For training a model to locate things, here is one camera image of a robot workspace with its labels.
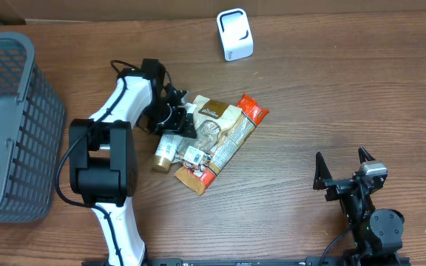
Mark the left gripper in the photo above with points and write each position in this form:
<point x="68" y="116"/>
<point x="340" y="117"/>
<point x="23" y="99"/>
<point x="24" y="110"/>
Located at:
<point x="177" y="116"/>

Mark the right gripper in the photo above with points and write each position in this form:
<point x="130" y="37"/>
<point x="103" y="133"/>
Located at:
<point x="345" y="182"/>

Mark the white tube gold cap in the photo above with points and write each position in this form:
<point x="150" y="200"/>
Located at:
<point x="168" y="146"/>

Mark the beige brown snack pouch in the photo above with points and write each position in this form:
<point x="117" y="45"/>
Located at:
<point x="212" y="119"/>

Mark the orange spaghetti package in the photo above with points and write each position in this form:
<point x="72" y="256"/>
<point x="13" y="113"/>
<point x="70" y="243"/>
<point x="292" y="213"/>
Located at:
<point x="251" y="116"/>

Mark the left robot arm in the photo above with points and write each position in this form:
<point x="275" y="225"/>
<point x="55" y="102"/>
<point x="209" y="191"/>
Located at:
<point x="102" y="158"/>

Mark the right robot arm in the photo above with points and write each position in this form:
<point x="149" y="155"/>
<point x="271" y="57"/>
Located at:
<point x="377" y="233"/>

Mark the white barcode scanner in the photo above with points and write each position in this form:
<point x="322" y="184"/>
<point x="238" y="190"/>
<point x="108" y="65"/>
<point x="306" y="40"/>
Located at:
<point x="235" y="34"/>

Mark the grey plastic basket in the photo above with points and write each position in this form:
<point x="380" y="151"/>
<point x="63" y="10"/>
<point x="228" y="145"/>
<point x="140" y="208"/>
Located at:
<point x="32" y="123"/>

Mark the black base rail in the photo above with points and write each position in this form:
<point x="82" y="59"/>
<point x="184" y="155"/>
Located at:
<point x="272" y="262"/>

